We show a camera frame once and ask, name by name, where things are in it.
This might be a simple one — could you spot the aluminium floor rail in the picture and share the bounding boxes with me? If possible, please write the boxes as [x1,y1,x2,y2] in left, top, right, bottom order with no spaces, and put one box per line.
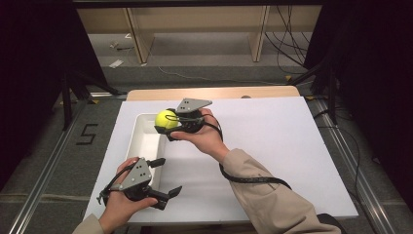
[311,97,396,234]
[7,97,90,234]

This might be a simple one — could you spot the yellow tennis ball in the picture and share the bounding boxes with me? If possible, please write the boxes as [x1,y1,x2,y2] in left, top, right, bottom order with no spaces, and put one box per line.
[154,109,179,130]

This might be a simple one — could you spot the light wooden desk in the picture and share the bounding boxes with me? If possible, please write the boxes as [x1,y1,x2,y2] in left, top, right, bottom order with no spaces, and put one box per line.
[77,4,323,65]

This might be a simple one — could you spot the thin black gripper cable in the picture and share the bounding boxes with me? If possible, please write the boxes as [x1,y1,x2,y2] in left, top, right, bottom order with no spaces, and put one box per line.
[95,161,135,207]

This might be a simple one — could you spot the white foam board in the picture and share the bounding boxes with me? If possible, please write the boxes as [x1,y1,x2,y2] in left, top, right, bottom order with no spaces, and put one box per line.
[83,96,359,226]

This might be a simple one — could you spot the thin black floor cable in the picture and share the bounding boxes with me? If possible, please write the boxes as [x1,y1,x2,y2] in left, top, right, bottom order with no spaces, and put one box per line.
[313,108,362,198]

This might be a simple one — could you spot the bundle of black cables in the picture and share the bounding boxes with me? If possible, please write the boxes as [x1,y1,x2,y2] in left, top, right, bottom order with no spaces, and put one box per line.
[264,4,314,76]

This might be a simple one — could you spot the black metal stand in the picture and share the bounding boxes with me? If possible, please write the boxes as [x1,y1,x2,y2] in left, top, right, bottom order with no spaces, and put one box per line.
[59,68,124,132]
[286,54,339,127]

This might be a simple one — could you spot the person's left hand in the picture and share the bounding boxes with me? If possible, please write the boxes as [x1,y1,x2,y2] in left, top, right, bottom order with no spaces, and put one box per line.
[98,157,160,234]

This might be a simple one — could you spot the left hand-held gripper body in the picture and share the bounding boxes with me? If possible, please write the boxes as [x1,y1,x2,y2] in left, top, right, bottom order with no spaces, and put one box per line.
[119,157,157,202]

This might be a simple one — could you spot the thick black sleeved cable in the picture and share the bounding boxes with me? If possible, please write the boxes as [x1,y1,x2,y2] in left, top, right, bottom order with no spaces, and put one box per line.
[201,113,293,191]

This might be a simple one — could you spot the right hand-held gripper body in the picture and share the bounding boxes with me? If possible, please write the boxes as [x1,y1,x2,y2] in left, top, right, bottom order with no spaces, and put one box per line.
[170,97,213,135]

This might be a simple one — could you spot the white plastic bin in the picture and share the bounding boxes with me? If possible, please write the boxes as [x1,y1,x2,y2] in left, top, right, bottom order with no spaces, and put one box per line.
[125,112,169,193]

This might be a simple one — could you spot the person's right hand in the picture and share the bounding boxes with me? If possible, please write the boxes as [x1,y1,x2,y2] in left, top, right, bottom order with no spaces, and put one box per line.
[169,107,230,164]

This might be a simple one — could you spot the light wooden table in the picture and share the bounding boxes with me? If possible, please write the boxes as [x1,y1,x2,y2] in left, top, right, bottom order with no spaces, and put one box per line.
[126,85,301,102]

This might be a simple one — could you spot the black curtain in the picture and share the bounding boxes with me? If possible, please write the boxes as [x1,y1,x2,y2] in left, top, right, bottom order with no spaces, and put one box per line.
[0,0,109,191]
[304,0,413,211]

